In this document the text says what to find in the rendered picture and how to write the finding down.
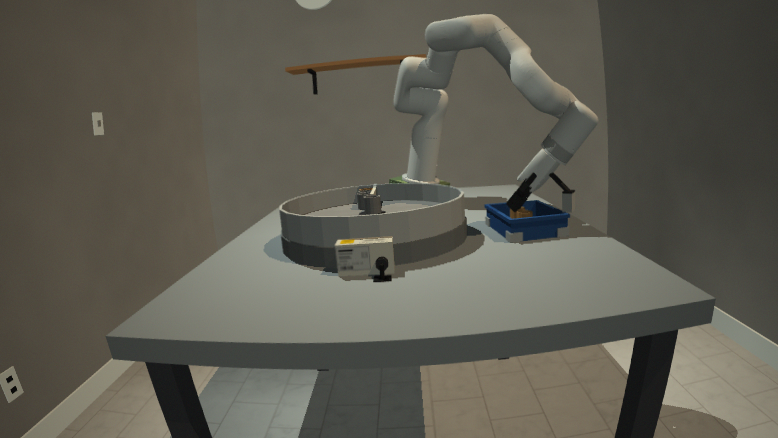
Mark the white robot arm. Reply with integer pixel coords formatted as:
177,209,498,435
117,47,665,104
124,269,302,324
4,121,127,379
394,14,598,184

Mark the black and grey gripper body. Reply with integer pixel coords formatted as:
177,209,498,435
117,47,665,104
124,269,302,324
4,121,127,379
517,143,567,192

